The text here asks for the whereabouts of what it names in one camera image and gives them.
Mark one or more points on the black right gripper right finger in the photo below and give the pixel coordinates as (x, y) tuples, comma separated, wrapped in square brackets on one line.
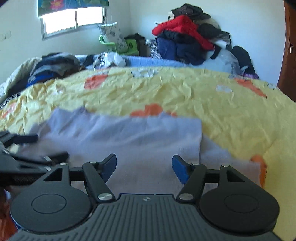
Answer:
[(226, 199)]

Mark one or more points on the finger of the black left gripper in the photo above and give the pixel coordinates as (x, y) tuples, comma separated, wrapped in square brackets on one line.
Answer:
[(44, 160), (8, 139)]

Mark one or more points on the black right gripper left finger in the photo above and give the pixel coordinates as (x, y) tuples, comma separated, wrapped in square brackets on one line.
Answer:
[(63, 198)]

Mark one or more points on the lavender long-sleeve shirt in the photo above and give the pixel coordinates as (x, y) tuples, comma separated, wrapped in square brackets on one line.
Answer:
[(144, 147)]

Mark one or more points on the stack of dark folded clothes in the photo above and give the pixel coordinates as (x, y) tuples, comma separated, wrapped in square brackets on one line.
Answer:
[(51, 66)]

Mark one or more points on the black clothes on pile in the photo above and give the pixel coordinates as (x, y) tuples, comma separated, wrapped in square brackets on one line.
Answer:
[(207, 26)]

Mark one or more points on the white printed quilt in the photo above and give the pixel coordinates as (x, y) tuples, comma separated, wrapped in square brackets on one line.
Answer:
[(16, 71)]

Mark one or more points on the yellow carrot-print quilt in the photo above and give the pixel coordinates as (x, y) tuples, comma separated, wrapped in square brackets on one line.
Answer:
[(247, 117)]

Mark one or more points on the blue knitted blanket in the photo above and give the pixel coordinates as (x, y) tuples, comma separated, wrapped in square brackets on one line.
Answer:
[(133, 61)]

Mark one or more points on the black and white crumpled cloth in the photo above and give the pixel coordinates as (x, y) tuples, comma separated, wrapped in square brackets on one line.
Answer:
[(109, 59)]

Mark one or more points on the brown wooden door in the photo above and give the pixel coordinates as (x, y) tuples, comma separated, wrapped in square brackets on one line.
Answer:
[(286, 81)]

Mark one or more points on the green plastic chair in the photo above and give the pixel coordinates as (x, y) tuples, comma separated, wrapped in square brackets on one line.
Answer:
[(112, 47)]

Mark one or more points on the grey floral pillow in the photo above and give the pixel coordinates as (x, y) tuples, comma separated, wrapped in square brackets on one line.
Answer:
[(112, 33)]

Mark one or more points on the floral window blind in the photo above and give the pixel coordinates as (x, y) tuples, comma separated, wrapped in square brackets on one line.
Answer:
[(51, 6)]

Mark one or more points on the navy blue jacket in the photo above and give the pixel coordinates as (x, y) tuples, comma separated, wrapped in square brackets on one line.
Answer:
[(180, 47)]

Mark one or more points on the red puffer jacket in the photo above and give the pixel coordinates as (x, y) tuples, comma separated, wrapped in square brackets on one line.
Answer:
[(183, 25)]

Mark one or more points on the window with metal frame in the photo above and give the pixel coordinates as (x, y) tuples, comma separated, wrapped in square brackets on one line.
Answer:
[(71, 20)]

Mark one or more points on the black bag by wall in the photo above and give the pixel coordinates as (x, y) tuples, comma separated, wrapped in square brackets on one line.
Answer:
[(244, 60)]

